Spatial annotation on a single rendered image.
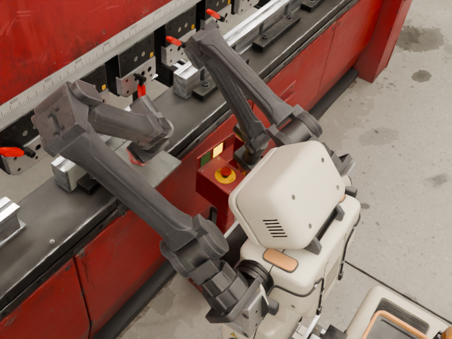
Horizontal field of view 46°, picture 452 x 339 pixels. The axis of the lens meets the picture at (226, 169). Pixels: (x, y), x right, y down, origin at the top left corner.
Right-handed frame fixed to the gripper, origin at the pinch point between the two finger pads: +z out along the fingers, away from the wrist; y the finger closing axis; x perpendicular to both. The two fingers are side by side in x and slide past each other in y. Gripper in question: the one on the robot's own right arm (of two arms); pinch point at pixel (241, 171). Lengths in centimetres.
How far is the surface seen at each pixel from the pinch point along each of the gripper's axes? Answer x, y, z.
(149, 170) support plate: 39.5, 12.0, -24.4
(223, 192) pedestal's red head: 15.0, -2.8, -5.2
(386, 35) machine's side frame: -174, 19, 41
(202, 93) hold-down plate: -4.5, 29.4, -10.0
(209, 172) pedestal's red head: 12.5, 6.0, -3.5
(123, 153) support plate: 41, 22, -22
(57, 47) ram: 51, 39, -56
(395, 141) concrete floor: -138, -30, 66
